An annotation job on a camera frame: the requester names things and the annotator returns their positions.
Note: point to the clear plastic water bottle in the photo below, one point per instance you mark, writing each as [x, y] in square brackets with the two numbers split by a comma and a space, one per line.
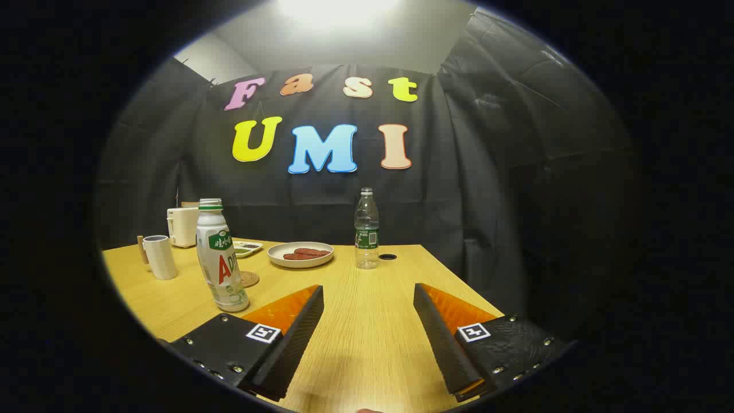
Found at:
[366, 229]

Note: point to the white juice bottle green label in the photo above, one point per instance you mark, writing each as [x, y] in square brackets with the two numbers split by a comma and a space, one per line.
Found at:
[221, 264]

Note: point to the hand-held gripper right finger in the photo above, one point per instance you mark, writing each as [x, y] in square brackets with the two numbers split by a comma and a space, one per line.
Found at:
[444, 344]

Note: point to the cream toaster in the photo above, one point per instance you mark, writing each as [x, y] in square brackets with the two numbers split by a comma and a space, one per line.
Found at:
[182, 226]

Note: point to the black backdrop cloth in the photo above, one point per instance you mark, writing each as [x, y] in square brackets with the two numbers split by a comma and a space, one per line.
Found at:
[459, 201]

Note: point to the white round plate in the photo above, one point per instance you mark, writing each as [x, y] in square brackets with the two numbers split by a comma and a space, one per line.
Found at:
[298, 263]

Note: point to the red meat slice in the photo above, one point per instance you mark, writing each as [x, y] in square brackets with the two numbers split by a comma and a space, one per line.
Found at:
[312, 251]
[298, 257]

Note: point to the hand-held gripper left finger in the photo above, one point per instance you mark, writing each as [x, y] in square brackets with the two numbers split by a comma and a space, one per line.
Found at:
[289, 350]

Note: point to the round cork coaster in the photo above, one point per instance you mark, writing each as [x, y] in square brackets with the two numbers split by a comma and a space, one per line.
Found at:
[253, 279]

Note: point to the white divided dish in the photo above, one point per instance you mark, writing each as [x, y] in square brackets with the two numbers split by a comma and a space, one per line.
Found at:
[255, 248]

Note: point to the wooden table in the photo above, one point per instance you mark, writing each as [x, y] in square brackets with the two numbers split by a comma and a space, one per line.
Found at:
[367, 321]

